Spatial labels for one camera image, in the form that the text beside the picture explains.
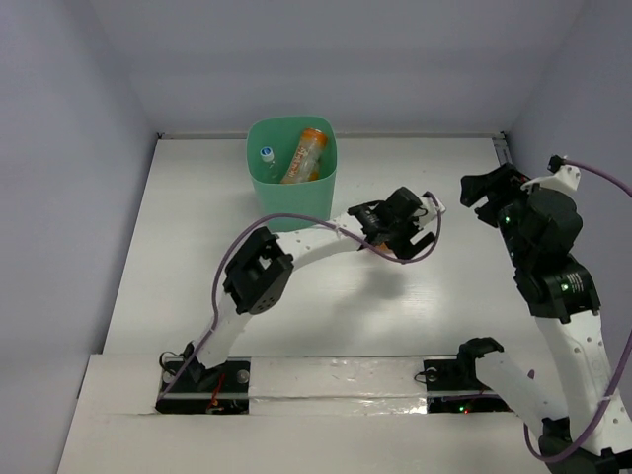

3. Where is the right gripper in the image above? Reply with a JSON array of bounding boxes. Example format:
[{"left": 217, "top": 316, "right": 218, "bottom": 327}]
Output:
[{"left": 461, "top": 160, "right": 537, "bottom": 266}]

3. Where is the tall orange bottle white cap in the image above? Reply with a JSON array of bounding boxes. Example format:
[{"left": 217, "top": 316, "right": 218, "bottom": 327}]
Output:
[{"left": 280, "top": 128, "right": 329, "bottom": 185}]

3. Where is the clear crushed plastic bottle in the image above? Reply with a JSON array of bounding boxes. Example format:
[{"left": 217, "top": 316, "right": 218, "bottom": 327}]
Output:
[{"left": 260, "top": 146, "right": 281, "bottom": 184}]

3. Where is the small orange bottle barcode label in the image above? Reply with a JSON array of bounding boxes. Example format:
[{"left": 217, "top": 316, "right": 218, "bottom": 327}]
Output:
[{"left": 308, "top": 159, "right": 321, "bottom": 182}]

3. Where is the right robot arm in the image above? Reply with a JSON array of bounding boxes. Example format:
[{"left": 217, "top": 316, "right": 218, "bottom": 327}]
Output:
[{"left": 454, "top": 156, "right": 631, "bottom": 473}]

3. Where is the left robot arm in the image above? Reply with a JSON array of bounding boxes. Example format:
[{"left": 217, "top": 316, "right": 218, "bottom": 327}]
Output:
[{"left": 175, "top": 187, "right": 445, "bottom": 390}]

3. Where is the green plastic bin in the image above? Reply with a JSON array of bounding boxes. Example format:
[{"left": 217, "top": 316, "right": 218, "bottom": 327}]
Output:
[{"left": 246, "top": 116, "right": 338, "bottom": 220}]

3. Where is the silver tape strip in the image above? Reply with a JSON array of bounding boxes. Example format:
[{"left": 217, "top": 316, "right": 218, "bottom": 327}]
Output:
[{"left": 248, "top": 356, "right": 427, "bottom": 417}]

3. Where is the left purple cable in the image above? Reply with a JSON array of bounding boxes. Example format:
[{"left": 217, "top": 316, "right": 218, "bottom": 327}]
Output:
[{"left": 160, "top": 191, "right": 443, "bottom": 401}]

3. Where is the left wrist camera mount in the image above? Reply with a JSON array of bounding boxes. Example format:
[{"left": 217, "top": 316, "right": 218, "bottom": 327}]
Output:
[{"left": 414, "top": 192, "right": 445, "bottom": 230}]

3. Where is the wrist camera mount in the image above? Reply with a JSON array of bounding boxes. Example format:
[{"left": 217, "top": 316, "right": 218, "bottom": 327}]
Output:
[
  {"left": 520, "top": 155, "right": 582, "bottom": 196},
  {"left": 414, "top": 192, "right": 445, "bottom": 230}
]

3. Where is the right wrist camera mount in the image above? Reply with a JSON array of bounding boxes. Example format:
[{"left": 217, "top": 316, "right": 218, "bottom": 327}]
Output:
[{"left": 520, "top": 155, "right": 582, "bottom": 196}]

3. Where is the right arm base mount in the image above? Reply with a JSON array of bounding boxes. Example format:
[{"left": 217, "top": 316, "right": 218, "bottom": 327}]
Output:
[{"left": 414, "top": 337, "right": 512, "bottom": 415}]

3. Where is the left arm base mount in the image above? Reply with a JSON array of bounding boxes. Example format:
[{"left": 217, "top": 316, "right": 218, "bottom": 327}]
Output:
[{"left": 155, "top": 358, "right": 251, "bottom": 415}]

